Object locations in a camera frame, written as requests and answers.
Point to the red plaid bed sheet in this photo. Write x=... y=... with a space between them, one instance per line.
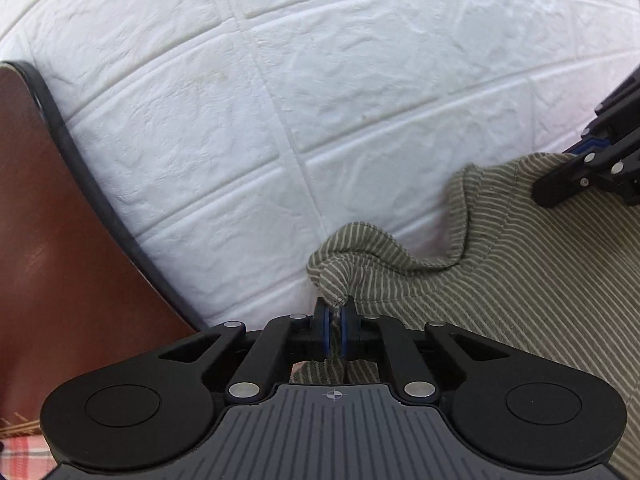
x=25 y=458

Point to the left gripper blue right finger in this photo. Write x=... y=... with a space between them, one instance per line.
x=386 y=342

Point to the green striped checked shirt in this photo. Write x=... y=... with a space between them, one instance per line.
x=561 y=283

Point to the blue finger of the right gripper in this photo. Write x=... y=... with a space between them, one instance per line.
x=590 y=142
x=592 y=170

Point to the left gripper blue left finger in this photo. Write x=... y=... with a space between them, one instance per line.
x=284 y=341

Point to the dark brown wooden board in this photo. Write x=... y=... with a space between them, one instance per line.
x=77 y=290

